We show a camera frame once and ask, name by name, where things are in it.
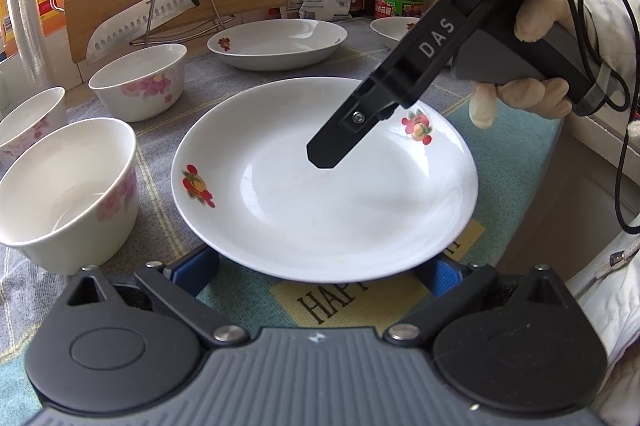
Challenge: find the grey and teal checked cloth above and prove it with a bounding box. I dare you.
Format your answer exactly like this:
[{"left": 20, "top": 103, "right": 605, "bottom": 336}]
[{"left": 0, "top": 19, "right": 566, "bottom": 407}]

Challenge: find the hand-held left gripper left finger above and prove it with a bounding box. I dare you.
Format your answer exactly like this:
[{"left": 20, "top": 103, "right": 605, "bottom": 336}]
[{"left": 66, "top": 246, "right": 251, "bottom": 350}]

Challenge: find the black-handled kitchen knife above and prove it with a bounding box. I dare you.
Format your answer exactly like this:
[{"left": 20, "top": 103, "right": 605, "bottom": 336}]
[{"left": 86, "top": 0, "right": 262, "bottom": 66}]

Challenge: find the white bowl with pink flowers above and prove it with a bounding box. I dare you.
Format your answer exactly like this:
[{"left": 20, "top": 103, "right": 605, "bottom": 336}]
[
  {"left": 0, "top": 117, "right": 139, "bottom": 276},
  {"left": 0, "top": 86, "right": 68, "bottom": 167},
  {"left": 88, "top": 44, "right": 188, "bottom": 123}
]

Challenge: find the metal wire rack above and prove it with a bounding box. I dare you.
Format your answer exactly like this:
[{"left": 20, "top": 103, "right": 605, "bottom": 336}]
[{"left": 131, "top": 0, "right": 236, "bottom": 47}]

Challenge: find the person's white jacket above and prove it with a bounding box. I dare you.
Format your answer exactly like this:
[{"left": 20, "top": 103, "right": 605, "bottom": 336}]
[{"left": 565, "top": 226, "right": 640, "bottom": 426}]

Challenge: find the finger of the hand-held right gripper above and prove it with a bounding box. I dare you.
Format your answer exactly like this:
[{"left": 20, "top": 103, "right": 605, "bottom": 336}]
[{"left": 306, "top": 76, "right": 416, "bottom": 170}]

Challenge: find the person's right hand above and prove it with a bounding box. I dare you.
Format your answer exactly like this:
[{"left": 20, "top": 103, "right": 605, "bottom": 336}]
[{"left": 469, "top": 0, "right": 577, "bottom": 130}]

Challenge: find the green-lidded jar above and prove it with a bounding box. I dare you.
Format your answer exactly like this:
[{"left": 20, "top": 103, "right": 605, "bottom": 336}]
[{"left": 372, "top": 0, "right": 426, "bottom": 18}]

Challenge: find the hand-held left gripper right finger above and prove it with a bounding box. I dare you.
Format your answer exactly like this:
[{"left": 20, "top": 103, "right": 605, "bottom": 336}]
[{"left": 385, "top": 256, "right": 571, "bottom": 349}]

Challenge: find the white plate with fruit print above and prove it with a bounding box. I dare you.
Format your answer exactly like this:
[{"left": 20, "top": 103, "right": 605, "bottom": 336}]
[
  {"left": 370, "top": 16, "right": 423, "bottom": 52},
  {"left": 207, "top": 19, "right": 348, "bottom": 71},
  {"left": 171, "top": 77, "right": 479, "bottom": 284}
]

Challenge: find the person's right forearm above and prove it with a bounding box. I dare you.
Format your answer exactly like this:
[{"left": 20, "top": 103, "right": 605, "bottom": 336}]
[{"left": 570, "top": 0, "right": 640, "bottom": 127}]

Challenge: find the black cable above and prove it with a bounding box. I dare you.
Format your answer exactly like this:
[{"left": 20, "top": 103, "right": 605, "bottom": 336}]
[{"left": 557, "top": 0, "right": 640, "bottom": 237}]

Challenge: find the stack of clear plastic cups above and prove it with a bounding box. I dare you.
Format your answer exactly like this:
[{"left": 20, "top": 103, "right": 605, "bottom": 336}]
[{"left": 2, "top": 0, "right": 58, "bottom": 92}]

